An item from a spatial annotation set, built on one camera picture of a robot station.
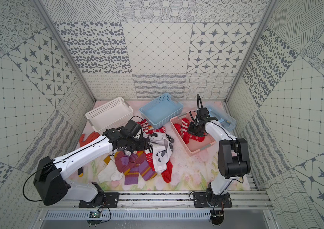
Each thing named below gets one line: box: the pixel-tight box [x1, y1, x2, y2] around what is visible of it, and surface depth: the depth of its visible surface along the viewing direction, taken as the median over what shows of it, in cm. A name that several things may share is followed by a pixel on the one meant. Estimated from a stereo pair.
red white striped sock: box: [180, 117, 190, 138], surface depth 100 cm
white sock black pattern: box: [148, 132, 175, 173], surface depth 88 cm
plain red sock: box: [161, 159, 173, 184], surface depth 84 cm
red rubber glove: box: [79, 131, 101, 148], surface depth 100 cm
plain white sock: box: [97, 156, 124, 184], surface depth 84 cm
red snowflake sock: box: [173, 123, 206, 145], surface depth 97 cm
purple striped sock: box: [114, 150, 158, 186], surface depth 84 cm
